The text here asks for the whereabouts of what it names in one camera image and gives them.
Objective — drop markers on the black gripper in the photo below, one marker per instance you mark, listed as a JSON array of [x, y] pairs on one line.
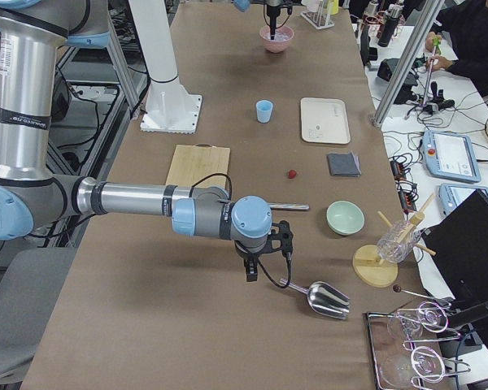
[[247, 254], [272, 11]]

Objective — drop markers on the steel muddler black tip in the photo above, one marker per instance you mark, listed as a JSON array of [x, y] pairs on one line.
[[289, 206]]

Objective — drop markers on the pink bowl of ice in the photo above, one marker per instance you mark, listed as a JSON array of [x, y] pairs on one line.
[[282, 39]]

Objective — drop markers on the metal ice scoop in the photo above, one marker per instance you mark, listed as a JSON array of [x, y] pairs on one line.
[[324, 299]]

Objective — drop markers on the light blue plastic cup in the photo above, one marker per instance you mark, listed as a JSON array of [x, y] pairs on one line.
[[264, 110]]

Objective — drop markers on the wooden cup tree stand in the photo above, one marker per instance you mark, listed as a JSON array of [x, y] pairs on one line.
[[377, 265]]

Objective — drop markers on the mint green bowl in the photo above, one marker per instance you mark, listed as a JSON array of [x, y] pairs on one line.
[[345, 218]]

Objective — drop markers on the cream rabbit tray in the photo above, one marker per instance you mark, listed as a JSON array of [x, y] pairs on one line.
[[324, 120]]

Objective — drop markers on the wooden cutting board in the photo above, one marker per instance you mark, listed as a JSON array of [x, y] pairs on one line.
[[191, 163]]

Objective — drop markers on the grey folded cloth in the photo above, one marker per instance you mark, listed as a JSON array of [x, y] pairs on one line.
[[344, 165]]

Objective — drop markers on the clear glass on stand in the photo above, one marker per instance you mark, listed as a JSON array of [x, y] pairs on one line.
[[398, 242]]

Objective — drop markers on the blue teach pendant near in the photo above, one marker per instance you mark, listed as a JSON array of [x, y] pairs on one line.
[[452, 195]]

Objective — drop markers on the blue teach pendant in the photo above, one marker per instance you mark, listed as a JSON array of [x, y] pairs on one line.
[[450, 156], [452, 195]]

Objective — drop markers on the black monitor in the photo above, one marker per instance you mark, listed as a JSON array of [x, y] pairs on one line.
[[461, 245]]

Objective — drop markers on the blue teach pendant far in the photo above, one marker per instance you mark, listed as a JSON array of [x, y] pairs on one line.
[[450, 156]]

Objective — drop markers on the white wire cup rack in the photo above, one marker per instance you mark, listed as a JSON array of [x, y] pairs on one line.
[[319, 13]]

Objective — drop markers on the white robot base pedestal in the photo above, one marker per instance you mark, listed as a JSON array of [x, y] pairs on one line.
[[169, 107]]

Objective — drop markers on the aluminium frame post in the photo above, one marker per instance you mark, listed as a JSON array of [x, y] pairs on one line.
[[416, 40]]

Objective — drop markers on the wire glass rack tray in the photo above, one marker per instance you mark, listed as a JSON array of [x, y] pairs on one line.
[[405, 347]]

